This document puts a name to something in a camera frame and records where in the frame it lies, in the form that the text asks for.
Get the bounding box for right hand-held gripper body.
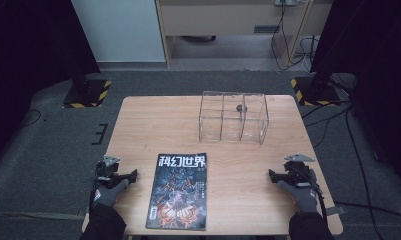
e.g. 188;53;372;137
282;153;320;190

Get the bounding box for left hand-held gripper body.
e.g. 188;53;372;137
94;154;124;190

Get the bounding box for dark illustrated magazine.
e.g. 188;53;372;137
145;152;208;232

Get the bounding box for clear acrylic organizer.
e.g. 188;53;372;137
198;90;270;146

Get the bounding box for person's left hand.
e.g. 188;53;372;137
92;179;130;210

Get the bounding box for person's right hand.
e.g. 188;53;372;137
276;179;320;215

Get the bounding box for grey tape strip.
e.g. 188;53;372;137
323;205;348;217

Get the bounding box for black stand with striped base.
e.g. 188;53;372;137
62;66;113;109
290;43;343;108

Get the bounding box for black curtain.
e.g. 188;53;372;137
0;0;101;169
309;0;401;183

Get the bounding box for white panel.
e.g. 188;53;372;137
70;0;166;63

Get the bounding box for light wooden desk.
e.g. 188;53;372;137
154;0;334;69

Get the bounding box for right hand-held gripper cable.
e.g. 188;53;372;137
312;181;330;223

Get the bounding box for black floor cable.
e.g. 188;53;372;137
304;108;350;150
344;108;378;240
333;200;401;222
20;108;43;128
300;99;352;120

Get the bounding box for grey cable bundle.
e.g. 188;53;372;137
294;35;320;73

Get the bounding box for black hanging cable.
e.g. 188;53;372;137
270;0;310;72

